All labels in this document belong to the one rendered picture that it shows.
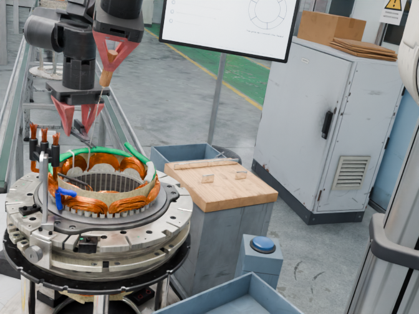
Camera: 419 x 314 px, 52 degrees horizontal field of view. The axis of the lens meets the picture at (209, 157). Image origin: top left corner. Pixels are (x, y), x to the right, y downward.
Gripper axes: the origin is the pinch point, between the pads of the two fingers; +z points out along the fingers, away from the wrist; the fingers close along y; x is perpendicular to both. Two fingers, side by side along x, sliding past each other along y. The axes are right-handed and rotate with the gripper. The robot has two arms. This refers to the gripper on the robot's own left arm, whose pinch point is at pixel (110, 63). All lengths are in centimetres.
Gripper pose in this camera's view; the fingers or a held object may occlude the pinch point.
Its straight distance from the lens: 70.3
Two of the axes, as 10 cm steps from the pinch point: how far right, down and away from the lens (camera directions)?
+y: 1.7, 6.9, -7.0
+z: -3.1, 7.1, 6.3
